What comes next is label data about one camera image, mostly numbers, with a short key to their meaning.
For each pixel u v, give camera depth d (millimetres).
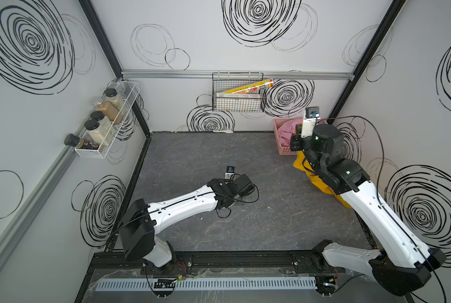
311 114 518
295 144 574
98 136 654
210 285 963
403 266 380
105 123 682
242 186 589
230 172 712
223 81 939
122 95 785
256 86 889
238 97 872
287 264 746
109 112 724
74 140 590
